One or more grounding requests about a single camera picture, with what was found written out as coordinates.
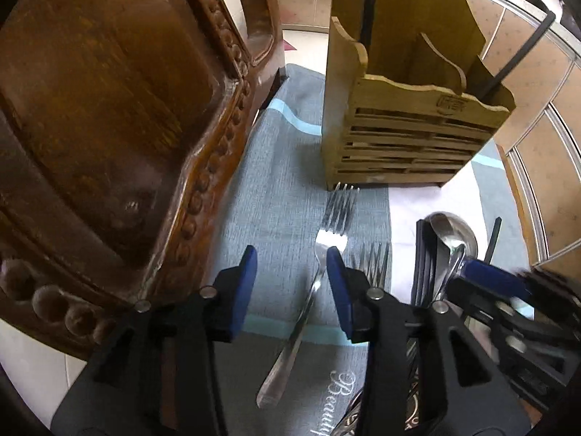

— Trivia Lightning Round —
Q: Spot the black chopstick bundle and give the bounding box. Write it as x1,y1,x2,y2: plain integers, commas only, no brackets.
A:
411,219,438,307

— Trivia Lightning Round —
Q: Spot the carved wooden chair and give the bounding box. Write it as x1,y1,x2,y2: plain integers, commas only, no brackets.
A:
1,0,284,359

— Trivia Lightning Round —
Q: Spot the silver fork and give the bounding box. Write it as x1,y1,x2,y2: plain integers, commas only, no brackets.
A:
255,182,358,409
331,242,389,436

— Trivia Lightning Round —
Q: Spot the single black chopstick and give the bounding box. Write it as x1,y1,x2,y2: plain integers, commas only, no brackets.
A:
484,217,502,264

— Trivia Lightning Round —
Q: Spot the wooden utensil holder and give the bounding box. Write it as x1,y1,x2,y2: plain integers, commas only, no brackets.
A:
322,0,515,187

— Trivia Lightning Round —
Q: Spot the silver spoon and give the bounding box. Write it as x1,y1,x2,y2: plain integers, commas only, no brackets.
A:
426,211,479,301

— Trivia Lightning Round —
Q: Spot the grey blue placemat cloth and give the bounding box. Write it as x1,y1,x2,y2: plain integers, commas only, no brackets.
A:
214,65,529,435

